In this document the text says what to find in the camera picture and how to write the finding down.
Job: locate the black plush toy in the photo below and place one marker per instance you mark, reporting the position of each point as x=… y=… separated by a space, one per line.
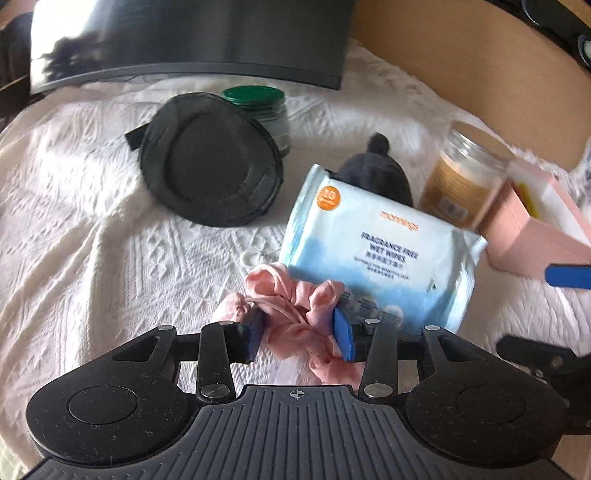
x=376 y=173

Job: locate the white knitted blanket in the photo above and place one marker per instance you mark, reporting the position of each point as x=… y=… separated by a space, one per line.
x=92 y=230

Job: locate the pink cloth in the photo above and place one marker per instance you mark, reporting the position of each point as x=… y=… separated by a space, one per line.
x=291 y=304

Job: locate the black bag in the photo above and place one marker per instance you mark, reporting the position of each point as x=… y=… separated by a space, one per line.
x=14 y=50

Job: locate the pink cardboard box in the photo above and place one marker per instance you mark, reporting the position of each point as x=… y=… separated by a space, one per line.
x=531 y=240

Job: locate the black power strip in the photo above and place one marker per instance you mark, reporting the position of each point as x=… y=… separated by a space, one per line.
x=554 y=32

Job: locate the green lid glass jar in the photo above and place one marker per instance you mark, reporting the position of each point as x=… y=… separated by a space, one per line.
x=265 y=108

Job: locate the yellow soft toy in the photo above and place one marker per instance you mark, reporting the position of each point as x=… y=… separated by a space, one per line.
x=530 y=198

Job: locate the light blue wet wipes pack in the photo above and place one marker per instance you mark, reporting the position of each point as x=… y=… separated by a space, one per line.
x=378 y=244

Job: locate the black computer monitor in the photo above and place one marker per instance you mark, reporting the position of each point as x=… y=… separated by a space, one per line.
x=207 y=41

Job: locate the clear plastic powder jar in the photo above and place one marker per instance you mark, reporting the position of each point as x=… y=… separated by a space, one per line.
x=461 y=184

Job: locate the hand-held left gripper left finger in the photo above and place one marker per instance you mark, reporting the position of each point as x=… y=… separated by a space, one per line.
x=253 y=334

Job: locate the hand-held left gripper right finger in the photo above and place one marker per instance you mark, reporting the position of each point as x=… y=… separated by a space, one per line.
x=345 y=337

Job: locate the black eye mask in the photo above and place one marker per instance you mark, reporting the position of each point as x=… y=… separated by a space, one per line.
x=207 y=161

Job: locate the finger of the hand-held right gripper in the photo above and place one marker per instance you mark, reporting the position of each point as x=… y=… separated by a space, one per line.
x=565 y=277
x=526 y=351

